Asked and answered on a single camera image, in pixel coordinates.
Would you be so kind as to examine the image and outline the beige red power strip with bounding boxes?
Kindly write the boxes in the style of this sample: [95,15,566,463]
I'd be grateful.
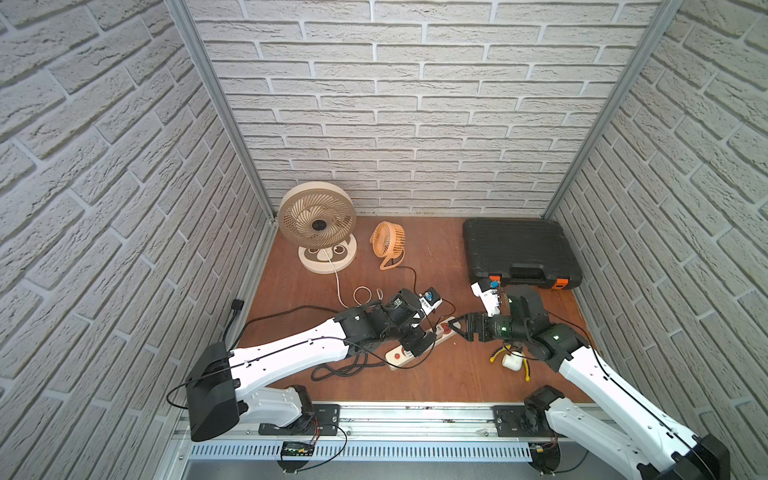
[385,317,456,370]

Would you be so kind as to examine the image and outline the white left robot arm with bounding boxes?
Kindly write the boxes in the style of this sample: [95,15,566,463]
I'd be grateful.
[182,289,442,442]

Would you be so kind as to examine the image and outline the white pipe elbow fitting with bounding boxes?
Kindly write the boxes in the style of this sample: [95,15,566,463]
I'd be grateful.
[502,354,524,371]

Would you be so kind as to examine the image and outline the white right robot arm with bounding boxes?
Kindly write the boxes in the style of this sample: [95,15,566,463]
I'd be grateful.
[457,279,731,479]

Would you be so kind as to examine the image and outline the small orange desk fan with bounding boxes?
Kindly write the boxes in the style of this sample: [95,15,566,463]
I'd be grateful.
[370,221,406,271]

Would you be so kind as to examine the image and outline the beige raccoon desk fan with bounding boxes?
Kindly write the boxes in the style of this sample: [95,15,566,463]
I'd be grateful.
[277,181,358,275]

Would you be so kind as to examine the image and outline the black plastic tool case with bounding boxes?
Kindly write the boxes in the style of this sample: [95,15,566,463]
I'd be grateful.
[462,218,583,290]

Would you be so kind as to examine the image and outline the yellow handled pliers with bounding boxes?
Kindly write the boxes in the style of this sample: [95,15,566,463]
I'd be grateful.
[489,345,531,382]

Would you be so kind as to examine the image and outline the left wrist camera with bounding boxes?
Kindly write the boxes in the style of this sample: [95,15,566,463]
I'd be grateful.
[419,288,442,315]

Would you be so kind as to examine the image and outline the black power strip cable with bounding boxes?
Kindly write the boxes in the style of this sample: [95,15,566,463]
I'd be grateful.
[218,298,439,382]

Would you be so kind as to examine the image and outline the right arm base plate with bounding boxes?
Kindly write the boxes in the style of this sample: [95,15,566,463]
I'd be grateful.
[491,405,554,438]

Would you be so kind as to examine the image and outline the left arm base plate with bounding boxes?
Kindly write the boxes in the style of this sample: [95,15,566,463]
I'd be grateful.
[258,403,341,437]

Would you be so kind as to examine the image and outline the aluminium front rail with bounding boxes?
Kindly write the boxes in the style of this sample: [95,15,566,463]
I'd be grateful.
[161,400,661,464]

